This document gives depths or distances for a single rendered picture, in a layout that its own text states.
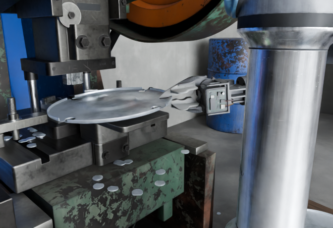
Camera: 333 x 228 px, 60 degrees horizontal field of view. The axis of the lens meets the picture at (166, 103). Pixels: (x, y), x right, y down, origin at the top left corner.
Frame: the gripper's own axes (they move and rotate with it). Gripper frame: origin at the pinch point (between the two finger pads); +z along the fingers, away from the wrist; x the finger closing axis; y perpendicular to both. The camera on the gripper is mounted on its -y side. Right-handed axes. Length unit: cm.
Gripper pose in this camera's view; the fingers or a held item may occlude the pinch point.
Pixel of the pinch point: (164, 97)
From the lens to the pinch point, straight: 69.9
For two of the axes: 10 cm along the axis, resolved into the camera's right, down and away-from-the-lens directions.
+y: 1.7, 2.4, -9.6
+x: 0.8, 9.6, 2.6
